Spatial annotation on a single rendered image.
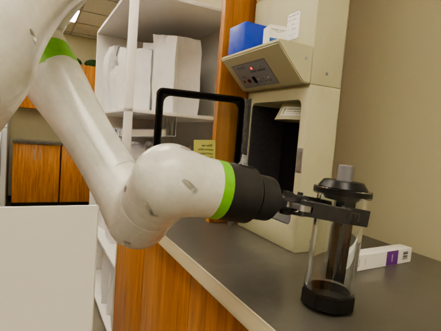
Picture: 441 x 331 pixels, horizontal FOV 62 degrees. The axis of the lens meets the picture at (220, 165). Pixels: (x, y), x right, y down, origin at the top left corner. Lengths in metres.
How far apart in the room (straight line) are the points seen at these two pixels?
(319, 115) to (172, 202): 0.66
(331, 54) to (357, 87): 0.44
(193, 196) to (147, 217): 0.08
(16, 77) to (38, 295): 0.19
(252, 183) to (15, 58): 0.35
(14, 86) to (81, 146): 0.30
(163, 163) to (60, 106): 0.26
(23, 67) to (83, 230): 0.17
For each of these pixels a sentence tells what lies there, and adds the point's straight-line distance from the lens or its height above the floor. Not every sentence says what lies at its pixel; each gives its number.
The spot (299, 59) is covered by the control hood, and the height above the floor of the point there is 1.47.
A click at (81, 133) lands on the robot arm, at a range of 0.66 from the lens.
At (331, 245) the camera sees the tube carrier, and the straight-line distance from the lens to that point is 0.71.
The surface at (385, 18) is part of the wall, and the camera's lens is 1.51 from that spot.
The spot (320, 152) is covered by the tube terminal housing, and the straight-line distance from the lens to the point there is 1.07.
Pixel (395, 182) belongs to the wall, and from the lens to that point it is 1.37.
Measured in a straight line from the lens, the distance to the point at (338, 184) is 0.70.
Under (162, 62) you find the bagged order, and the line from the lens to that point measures 2.21.
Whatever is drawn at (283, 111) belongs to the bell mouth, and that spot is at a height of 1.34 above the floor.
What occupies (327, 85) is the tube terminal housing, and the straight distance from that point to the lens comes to 1.08.
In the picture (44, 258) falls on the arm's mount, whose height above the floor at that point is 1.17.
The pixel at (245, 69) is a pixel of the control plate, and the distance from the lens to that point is 1.18.
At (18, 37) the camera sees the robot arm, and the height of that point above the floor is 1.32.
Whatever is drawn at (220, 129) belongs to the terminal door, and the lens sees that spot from 1.24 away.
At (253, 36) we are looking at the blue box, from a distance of 1.19.
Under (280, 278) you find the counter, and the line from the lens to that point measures 0.88.
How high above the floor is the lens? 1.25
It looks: 5 degrees down
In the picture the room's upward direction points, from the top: 4 degrees clockwise
